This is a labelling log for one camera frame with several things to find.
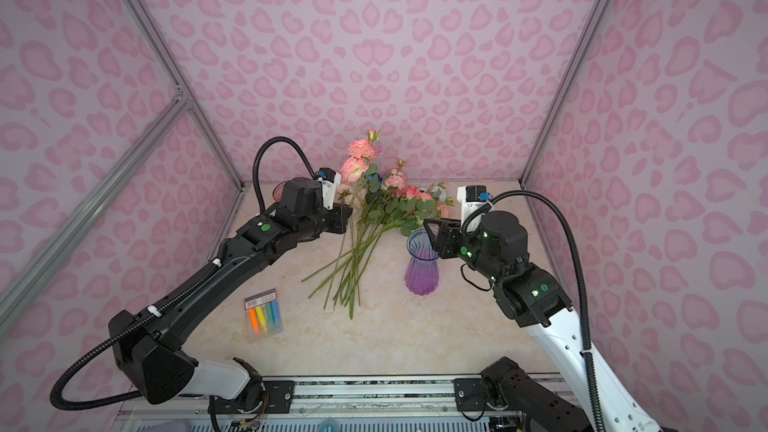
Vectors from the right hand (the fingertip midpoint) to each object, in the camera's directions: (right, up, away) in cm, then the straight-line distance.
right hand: (431, 221), depth 63 cm
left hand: (-18, +4, +12) cm, 22 cm away
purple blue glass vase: (+1, -16, +28) cm, 32 cm away
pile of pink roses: (-13, +5, +46) cm, 48 cm away
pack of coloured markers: (-46, -28, +23) cm, 58 cm away
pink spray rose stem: (-17, +12, +10) cm, 23 cm away
